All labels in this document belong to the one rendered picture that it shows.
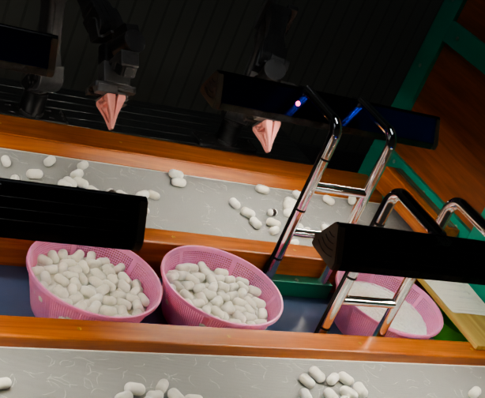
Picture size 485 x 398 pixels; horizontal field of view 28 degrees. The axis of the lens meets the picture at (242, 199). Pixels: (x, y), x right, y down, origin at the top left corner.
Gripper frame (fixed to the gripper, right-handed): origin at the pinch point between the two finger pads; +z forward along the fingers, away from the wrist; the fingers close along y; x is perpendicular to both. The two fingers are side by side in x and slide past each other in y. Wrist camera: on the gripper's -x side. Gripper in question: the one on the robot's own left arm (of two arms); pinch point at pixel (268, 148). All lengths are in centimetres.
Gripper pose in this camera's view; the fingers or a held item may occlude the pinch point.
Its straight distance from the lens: 248.0
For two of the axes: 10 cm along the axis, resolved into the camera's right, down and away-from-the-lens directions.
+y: 8.5, 1.2, 5.1
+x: -5.2, 2.7, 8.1
